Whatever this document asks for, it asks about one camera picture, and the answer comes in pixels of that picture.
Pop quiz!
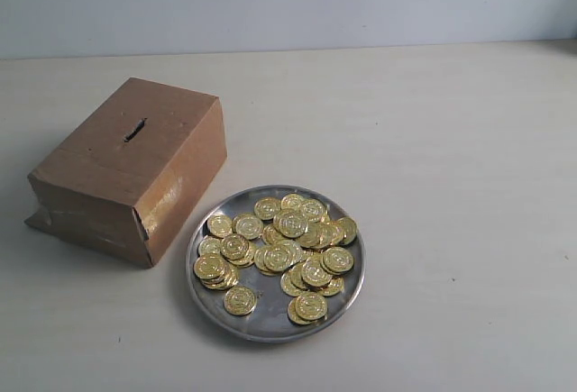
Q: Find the gold coin pile top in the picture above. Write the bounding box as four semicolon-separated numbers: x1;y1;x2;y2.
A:
277;210;308;239

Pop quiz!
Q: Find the gold coin middle left back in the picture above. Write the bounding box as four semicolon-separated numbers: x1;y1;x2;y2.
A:
234;214;264;241

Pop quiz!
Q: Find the gold coin front right top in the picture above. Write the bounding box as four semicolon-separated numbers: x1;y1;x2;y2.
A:
294;292;328;322

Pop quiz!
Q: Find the gold coin mid left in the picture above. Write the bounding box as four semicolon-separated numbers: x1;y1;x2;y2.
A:
221;233;249;260

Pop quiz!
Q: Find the gold coin right centre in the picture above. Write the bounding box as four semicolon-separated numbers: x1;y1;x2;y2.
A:
301;259;333;287

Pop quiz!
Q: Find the gold coin far right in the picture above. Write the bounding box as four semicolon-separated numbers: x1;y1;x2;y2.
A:
336;216;358;246

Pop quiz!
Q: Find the cardboard box with slot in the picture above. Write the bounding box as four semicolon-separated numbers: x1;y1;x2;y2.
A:
26;77;227;269

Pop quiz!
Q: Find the gold coin front left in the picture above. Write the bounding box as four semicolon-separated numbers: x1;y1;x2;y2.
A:
224;286;258;316

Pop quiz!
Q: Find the gold coin right side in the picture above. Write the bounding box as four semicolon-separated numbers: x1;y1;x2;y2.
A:
322;247;354;275

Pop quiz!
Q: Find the gold coin back right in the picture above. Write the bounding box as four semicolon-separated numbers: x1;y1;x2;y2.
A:
298;198;326;223

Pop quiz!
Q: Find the gold coin left stack top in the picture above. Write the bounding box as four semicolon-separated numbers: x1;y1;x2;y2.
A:
193;253;226;280

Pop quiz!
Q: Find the round stainless steel plate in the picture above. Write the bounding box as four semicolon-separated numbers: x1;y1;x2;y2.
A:
185;185;366;343

